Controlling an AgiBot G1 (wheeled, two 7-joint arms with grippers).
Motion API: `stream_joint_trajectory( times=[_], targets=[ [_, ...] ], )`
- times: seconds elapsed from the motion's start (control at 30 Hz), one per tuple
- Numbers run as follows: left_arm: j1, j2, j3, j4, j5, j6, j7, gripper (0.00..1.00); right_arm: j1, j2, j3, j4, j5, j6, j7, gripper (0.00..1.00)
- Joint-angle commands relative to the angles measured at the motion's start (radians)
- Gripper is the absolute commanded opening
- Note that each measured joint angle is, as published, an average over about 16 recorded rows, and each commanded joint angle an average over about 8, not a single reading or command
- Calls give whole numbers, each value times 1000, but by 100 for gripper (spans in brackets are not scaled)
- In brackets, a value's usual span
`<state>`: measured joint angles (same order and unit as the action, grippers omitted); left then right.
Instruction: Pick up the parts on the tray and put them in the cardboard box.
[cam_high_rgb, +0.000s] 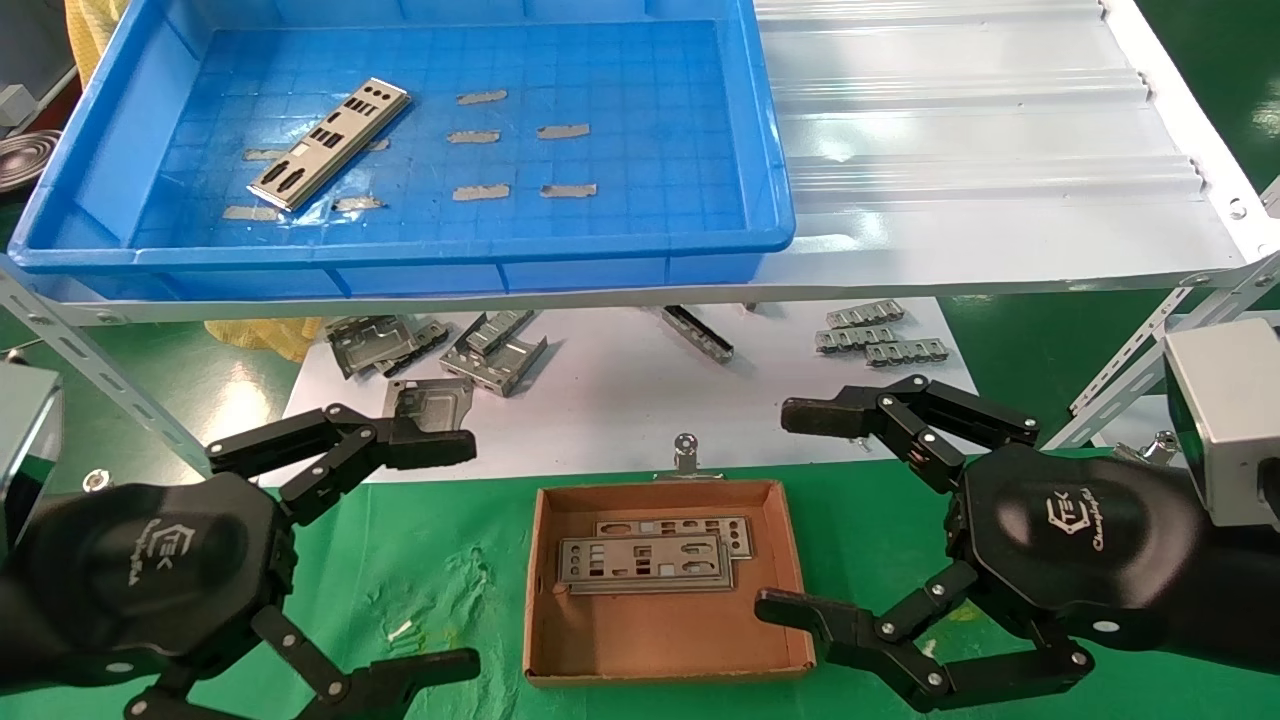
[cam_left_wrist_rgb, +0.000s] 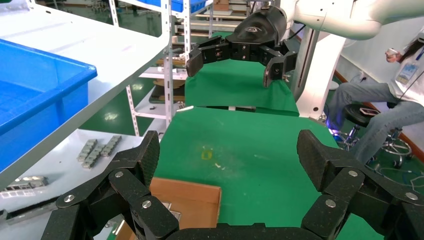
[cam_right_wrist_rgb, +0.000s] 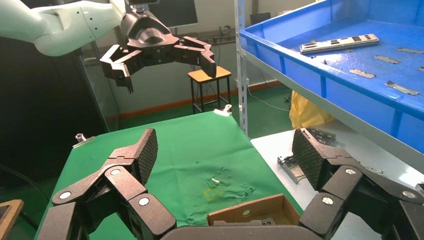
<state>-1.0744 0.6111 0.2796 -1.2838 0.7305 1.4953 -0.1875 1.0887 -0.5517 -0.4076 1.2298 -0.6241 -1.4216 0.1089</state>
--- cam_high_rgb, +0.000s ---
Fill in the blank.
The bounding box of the brown cardboard box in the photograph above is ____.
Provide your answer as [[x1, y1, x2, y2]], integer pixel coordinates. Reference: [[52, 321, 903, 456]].
[[522, 478, 817, 689]]

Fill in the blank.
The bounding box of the grey slotted angle brace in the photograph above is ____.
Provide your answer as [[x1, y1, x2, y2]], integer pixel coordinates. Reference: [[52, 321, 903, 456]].
[[1040, 255, 1280, 451]]

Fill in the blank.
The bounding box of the white board sheet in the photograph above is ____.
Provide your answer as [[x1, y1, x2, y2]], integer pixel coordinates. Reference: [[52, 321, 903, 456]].
[[258, 297, 986, 489]]

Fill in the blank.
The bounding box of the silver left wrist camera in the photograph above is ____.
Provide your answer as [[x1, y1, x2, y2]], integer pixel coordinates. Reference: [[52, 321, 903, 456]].
[[0, 362, 63, 541]]

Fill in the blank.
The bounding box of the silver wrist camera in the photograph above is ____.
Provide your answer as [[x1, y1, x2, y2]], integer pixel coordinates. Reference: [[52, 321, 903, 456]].
[[1163, 318, 1280, 529], [0, 362, 63, 541]]

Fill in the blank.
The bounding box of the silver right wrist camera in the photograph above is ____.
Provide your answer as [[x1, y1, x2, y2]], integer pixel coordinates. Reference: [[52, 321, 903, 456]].
[[1163, 318, 1280, 529]]

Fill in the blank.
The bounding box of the white metal shelf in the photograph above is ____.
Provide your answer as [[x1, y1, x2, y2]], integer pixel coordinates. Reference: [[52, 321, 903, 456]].
[[0, 0, 1280, 326]]

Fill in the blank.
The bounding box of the long grey metal bar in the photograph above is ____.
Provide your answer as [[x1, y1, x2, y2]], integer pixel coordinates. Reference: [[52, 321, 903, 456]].
[[660, 305, 735, 363]]

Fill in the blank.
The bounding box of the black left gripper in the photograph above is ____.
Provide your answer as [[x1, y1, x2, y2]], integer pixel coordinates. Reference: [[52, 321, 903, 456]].
[[0, 403, 482, 720]]

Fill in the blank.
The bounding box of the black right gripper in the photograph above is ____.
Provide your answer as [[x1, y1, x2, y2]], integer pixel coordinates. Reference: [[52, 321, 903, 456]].
[[755, 375, 1280, 713]]

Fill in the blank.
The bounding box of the green table cloth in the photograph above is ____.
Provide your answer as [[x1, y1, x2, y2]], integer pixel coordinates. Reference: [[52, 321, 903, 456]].
[[0, 455, 1280, 720]]

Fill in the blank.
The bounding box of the silver IO shield plate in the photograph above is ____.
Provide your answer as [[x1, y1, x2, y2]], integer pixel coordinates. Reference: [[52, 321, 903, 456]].
[[247, 78, 413, 213], [557, 535, 736, 597], [595, 515, 754, 559]]

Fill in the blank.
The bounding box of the grey slotted angle leg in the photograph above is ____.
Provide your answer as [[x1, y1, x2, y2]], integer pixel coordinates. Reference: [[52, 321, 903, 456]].
[[0, 255, 211, 456]]

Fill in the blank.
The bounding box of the small notched metal strip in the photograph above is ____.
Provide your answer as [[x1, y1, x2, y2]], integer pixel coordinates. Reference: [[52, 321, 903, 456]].
[[815, 323, 898, 354], [865, 339, 950, 368], [826, 300, 906, 329]]

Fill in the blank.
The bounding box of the blue plastic tray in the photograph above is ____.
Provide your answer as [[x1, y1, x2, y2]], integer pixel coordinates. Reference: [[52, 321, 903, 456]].
[[8, 0, 797, 301]]

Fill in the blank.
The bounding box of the grey sheet metal bracket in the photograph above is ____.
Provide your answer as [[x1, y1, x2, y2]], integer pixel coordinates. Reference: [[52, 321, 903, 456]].
[[375, 318, 451, 379], [325, 315, 421, 381], [440, 335, 549, 398], [465, 310, 536, 356], [383, 377, 474, 436]]

